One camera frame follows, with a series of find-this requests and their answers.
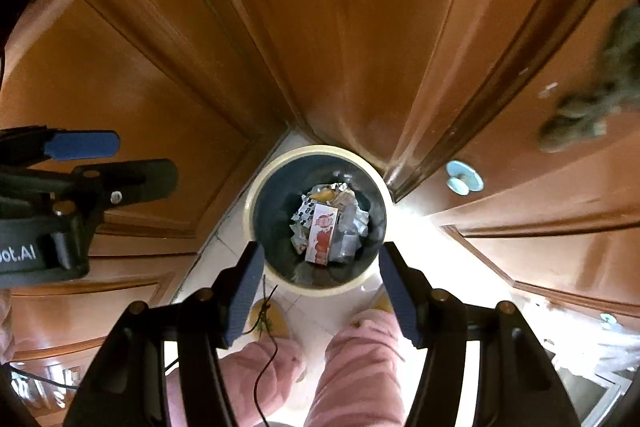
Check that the crumpled silver wrapper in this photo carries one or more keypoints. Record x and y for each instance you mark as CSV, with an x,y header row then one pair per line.
x,y
354,227

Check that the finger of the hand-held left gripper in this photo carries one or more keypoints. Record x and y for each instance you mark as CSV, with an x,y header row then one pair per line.
x,y
130,179
82,145

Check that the silver metal frame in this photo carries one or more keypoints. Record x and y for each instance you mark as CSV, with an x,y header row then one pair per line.
x,y
600,402

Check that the pale blue door stopper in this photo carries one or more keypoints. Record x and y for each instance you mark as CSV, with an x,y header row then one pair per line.
x,y
462,179

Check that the person's left leg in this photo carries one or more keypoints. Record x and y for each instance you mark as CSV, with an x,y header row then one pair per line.
x,y
240,377

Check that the grey fluffy duster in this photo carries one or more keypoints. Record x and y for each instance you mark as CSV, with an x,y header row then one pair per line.
x,y
590,107

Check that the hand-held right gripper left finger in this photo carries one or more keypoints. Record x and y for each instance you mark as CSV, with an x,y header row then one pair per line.
x,y
245,297

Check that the brown wooden door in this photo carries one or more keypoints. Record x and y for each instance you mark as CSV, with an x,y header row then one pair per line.
x,y
350,32
525,227
125,57

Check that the black spotted white wrapper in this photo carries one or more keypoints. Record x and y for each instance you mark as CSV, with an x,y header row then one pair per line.
x,y
304,212

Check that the red and white carton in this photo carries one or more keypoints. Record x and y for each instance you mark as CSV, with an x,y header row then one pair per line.
x,y
322,234

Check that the clear plastic bag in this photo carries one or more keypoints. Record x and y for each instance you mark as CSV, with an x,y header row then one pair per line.
x,y
605,347

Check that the round cream-rimmed bin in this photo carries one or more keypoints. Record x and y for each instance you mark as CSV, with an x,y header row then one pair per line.
x,y
277,187

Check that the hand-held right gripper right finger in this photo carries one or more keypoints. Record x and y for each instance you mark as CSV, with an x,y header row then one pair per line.
x,y
400,302

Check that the person's leg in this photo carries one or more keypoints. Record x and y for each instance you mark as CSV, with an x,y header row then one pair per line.
x,y
240,377
360,367

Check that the person's right leg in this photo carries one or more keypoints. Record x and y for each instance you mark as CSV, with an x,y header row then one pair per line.
x,y
360,367

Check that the yellow slipper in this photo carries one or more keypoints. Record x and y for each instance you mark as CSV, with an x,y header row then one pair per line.
x,y
382,303
279,325

